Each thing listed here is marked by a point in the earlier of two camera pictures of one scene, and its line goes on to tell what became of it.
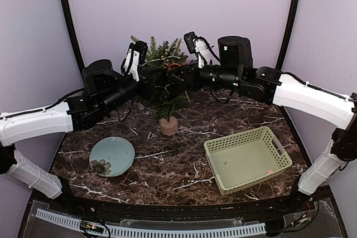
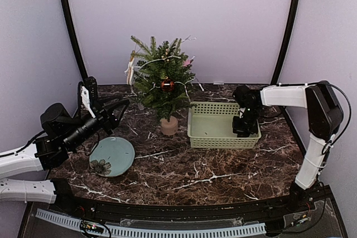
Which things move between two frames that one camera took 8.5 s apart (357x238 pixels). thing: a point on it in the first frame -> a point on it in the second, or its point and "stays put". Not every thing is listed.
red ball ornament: x=173 y=66 -> x=167 y=88
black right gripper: x=191 y=79 -> x=242 y=132
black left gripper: x=148 y=80 -> x=105 y=115
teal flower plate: x=111 y=156 stays put
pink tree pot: x=170 y=128 stays put
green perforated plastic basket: x=242 y=160 -> x=210 y=126
